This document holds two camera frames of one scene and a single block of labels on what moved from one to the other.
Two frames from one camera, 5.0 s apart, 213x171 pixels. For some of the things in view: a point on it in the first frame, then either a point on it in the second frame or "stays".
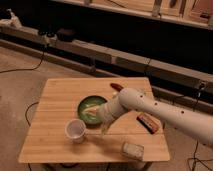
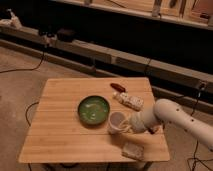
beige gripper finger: x=104 y=127 → x=126 y=126
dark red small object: x=116 y=86 stays
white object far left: x=13 y=21 stays
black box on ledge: x=65 y=34 stays
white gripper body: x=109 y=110 → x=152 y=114
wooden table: x=65 y=123 stays
